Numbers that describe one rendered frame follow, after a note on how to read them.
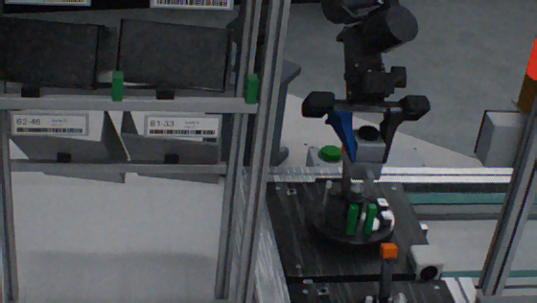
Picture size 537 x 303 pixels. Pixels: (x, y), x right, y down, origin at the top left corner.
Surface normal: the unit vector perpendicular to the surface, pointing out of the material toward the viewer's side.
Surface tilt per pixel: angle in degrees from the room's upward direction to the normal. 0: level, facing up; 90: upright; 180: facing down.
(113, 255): 0
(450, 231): 0
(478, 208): 90
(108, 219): 0
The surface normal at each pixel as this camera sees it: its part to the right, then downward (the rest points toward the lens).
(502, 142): 0.16, 0.55
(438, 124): 0.12, -0.84
